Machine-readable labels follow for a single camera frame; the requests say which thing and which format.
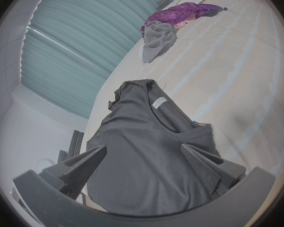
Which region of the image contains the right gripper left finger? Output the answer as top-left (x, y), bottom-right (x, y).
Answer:
top-left (40, 145), bottom-right (107, 199)

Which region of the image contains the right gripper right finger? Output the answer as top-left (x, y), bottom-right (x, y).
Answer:
top-left (180, 144), bottom-right (246, 195)

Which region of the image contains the black T-shirt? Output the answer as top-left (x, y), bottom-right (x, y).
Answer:
top-left (86, 79), bottom-right (228, 216)

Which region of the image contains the bed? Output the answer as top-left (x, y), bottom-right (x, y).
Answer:
top-left (82, 0), bottom-right (284, 212)

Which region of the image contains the black chest of drawers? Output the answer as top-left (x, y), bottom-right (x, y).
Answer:
top-left (57, 131), bottom-right (84, 163)

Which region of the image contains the round white framed mirror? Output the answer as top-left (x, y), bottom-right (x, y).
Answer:
top-left (38, 159), bottom-right (55, 168)

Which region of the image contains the blue-green curtain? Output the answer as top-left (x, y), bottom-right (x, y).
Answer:
top-left (27, 0), bottom-right (162, 76)
top-left (20, 28), bottom-right (110, 120)

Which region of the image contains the grey knit garment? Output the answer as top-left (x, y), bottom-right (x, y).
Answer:
top-left (142, 20), bottom-right (177, 64)

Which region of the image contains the pink garment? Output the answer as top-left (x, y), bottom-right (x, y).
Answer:
top-left (174, 17), bottom-right (197, 28)

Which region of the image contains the dark grey lace garment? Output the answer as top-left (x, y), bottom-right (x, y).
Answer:
top-left (202, 9), bottom-right (222, 17)

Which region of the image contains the purple satin garment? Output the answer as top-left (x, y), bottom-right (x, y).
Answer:
top-left (141, 3), bottom-right (228, 31)

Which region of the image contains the grey bedside table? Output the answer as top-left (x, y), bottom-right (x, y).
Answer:
top-left (156, 0), bottom-right (174, 10)

